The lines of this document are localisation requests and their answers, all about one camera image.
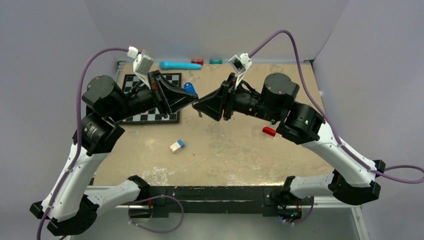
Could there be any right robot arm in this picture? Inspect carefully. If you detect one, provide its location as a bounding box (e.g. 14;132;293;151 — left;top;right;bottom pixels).
194;73;386;206

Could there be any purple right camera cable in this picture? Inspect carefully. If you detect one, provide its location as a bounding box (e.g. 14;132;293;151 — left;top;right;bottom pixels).
248;29;424;185

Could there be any blue key tag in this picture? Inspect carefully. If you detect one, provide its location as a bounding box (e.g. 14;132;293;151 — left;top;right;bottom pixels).
183;82;197;95

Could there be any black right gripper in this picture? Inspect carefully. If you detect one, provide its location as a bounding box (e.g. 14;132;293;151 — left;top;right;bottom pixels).
193;73;279;124

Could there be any white and blue toy brick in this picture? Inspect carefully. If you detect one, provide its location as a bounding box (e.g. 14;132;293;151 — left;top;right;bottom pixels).
170;139;185;154

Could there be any teal arch toy block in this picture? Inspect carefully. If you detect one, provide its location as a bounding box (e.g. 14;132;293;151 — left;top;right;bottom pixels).
209;58;223;65

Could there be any red toy base piece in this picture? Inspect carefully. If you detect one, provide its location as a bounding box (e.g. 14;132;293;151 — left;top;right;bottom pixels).
262;126;276;137

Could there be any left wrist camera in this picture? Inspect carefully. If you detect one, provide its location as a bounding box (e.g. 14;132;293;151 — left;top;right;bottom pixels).
127;46;154;89

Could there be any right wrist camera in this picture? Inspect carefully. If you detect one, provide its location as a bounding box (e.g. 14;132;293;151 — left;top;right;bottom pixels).
228;53;252;88

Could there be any purple camera cable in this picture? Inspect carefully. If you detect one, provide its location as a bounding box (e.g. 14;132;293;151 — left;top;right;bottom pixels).
248;29;424;185
35;47;131;240

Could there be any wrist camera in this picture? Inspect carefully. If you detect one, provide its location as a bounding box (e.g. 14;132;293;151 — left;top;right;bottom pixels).
228;53;252;88
127;46;154;89

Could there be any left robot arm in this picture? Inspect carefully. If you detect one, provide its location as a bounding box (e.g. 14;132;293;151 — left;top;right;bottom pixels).
30;70;198;239

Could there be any light blue flashlight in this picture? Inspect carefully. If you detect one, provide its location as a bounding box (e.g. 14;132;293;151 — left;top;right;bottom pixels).
159;61;202;70

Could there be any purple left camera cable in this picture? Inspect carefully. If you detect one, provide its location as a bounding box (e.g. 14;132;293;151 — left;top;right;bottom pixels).
35;47;131;240

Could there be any red toy brick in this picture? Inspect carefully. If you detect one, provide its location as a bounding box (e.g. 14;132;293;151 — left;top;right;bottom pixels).
191;59;204;65

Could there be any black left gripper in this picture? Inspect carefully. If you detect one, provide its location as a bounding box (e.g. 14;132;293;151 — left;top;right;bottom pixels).
108;69;198;123

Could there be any black and white chessboard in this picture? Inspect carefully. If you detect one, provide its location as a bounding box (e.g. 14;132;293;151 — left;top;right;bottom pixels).
116;72;183;125

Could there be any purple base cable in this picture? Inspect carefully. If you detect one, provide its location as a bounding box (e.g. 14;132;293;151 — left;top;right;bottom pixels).
127;194;185;234

